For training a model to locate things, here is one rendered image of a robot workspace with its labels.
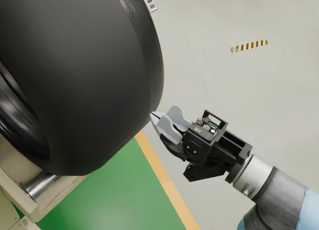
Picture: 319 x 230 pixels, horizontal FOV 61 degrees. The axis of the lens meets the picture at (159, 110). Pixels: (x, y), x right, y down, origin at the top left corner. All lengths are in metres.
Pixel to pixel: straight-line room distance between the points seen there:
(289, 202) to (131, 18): 0.42
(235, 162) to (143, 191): 1.37
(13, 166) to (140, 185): 1.02
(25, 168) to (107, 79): 0.59
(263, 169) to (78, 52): 0.36
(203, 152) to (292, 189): 0.16
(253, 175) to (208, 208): 1.44
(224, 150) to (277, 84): 2.50
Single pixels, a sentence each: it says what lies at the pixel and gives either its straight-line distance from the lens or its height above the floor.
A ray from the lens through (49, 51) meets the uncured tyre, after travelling 0.44.
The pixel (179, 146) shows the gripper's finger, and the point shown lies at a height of 1.25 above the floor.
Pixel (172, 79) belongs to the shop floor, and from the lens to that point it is 2.44.
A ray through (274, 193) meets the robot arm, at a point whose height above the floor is 1.30.
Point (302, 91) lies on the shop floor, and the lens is 3.13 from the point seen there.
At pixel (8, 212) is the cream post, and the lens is 1.02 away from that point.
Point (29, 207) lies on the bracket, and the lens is 0.79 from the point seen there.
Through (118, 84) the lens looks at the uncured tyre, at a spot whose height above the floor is 1.33.
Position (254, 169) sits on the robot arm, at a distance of 0.51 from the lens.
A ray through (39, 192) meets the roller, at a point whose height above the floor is 0.91.
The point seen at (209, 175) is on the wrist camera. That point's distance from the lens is 0.57.
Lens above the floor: 1.70
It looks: 51 degrees down
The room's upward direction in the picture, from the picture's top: 22 degrees clockwise
